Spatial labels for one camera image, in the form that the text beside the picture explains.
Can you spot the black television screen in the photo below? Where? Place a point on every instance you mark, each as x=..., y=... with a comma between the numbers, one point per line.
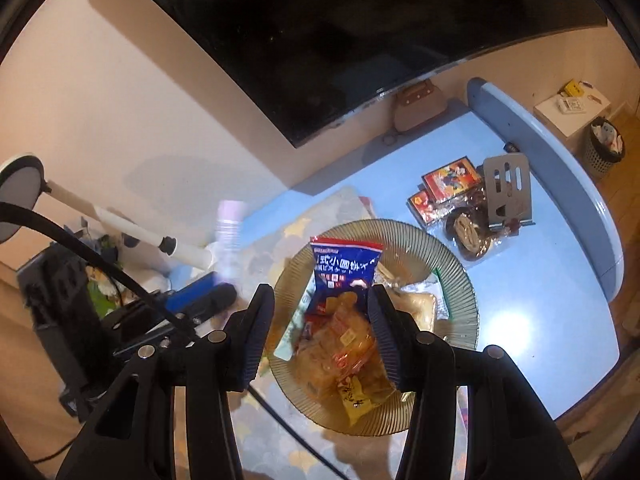
x=308, y=63

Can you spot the black mesh waste bin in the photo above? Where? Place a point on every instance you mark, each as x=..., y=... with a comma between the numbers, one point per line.
x=604, y=147

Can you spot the amber ribbed glass plate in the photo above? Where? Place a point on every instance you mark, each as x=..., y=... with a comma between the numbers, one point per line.
x=421, y=276

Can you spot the white side cabinet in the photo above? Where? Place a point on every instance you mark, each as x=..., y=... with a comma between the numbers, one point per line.
x=568, y=114

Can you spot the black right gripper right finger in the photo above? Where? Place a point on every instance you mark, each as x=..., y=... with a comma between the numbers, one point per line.
x=511, y=434

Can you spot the round cookie pack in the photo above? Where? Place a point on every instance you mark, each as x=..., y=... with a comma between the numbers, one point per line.
x=468, y=228

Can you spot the blue chips snack bag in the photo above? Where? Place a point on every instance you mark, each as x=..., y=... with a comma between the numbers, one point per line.
x=342, y=266

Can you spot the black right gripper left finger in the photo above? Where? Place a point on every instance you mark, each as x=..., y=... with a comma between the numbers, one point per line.
x=130, y=434

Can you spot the green white snack packet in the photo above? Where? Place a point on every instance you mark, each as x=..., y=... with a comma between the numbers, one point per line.
x=287, y=345

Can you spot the grey metal phone stand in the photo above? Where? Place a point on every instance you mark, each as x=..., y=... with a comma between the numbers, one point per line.
x=508, y=191

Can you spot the yellow snack packet on plate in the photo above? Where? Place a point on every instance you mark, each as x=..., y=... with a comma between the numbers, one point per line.
x=361, y=398

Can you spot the red picture box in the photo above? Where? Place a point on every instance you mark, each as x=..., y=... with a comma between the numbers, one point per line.
x=451, y=180

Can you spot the orange-red snack packet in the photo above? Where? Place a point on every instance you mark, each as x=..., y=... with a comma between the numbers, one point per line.
x=342, y=347

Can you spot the brown handbag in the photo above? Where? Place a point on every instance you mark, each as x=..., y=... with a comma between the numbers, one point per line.
x=417, y=104

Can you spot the patterned fan-motif table mat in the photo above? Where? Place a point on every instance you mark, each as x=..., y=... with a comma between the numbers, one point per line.
x=275, y=440

